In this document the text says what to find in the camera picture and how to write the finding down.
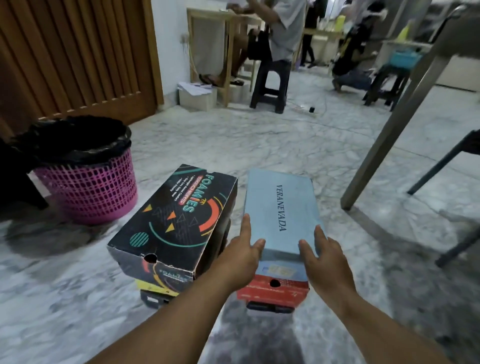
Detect person's left forearm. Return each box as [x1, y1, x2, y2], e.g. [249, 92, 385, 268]
[86, 271, 245, 364]

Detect blue plastic basin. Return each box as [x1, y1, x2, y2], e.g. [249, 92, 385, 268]
[389, 50, 424, 70]

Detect black metal chair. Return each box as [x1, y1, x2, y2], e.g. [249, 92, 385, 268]
[407, 129, 480, 269]

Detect light blue Veranevada box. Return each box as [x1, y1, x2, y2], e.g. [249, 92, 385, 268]
[243, 167, 325, 283]

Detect brown slatted wooden door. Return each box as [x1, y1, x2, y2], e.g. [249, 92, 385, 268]
[0, 0, 165, 142]

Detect light wooden table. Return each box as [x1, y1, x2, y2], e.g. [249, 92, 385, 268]
[186, 7, 263, 108]

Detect black plastic stool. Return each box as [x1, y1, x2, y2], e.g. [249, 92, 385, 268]
[362, 64, 412, 112]
[249, 59, 293, 115]

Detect pink plastic waste basket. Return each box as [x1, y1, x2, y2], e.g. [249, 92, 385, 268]
[32, 148, 139, 226]

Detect black shoulder bag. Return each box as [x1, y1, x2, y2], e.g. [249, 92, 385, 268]
[246, 28, 273, 63]

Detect person's right hand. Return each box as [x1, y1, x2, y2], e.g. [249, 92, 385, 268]
[297, 224, 359, 307]

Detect white paper sheets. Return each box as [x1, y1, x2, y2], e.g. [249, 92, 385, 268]
[176, 81, 214, 97]

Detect black Foamies shoebox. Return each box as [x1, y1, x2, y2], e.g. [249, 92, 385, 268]
[106, 163, 239, 294]

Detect yellow Lace Lynelle shoebox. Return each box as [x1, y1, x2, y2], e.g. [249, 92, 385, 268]
[135, 279, 180, 298]

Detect person's left hand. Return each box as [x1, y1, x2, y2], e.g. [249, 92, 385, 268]
[211, 212, 267, 295]

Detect red GoWalk shoebox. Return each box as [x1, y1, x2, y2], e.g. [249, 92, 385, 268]
[236, 274, 310, 309]

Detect person's right forearm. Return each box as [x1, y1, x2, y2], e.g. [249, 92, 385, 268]
[337, 290, 455, 364]

